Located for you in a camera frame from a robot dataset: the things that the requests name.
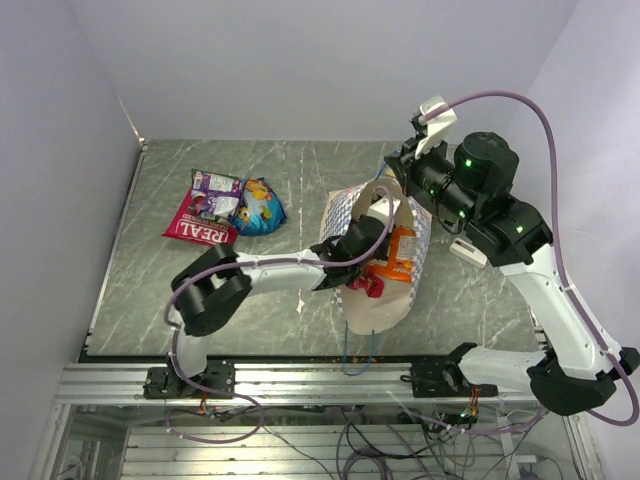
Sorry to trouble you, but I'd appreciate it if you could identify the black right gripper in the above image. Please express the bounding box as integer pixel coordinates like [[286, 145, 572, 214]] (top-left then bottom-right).
[[385, 128, 480, 224]]

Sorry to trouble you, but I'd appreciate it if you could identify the orange snack bag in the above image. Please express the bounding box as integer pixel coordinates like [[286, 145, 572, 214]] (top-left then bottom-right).
[[365, 227, 416, 284]]

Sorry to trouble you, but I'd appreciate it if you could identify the blue checkered paper bag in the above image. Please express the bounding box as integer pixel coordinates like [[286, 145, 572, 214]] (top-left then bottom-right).
[[318, 159, 434, 377]]

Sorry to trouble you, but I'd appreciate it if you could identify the blue candy snack bag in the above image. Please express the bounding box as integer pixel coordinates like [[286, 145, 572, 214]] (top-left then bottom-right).
[[232, 178, 287, 237]]

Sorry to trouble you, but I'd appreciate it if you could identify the purple candy snack bag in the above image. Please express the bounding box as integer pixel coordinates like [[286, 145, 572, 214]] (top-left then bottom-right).
[[190, 169, 245, 220]]

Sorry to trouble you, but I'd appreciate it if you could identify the red REAL chips bag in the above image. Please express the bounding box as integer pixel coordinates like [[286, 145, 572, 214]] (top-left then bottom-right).
[[162, 192, 239, 247]]

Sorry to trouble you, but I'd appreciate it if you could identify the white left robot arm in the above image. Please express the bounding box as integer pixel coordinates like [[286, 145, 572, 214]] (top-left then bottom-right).
[[167, 214, 393, 397]]

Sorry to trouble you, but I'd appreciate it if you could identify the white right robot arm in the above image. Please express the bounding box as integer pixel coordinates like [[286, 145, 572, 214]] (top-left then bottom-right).
[[384, 132, 639, 416]]

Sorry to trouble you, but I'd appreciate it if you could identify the pink small candy packet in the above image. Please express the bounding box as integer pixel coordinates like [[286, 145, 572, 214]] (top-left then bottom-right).
[[347, 272, 385, 298]]

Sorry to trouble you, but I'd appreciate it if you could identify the white small box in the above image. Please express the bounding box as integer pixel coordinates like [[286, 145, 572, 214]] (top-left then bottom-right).
[[449, 238, 488, 269]]

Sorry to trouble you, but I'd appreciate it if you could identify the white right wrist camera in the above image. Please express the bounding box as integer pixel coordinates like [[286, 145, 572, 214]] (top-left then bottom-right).
[[411, 95, 458, 159]]

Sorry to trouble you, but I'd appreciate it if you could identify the aluminium frame rail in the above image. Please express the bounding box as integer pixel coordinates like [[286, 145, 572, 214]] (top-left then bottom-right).
[[54, 362, 581, 406]]

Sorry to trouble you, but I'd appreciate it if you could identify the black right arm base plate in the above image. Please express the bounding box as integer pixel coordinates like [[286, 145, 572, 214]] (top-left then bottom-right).
[[400, 356, 499, 398]]

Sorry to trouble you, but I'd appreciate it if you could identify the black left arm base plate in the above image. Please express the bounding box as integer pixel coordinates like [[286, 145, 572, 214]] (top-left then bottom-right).
[[143, 360, 235, 400]]

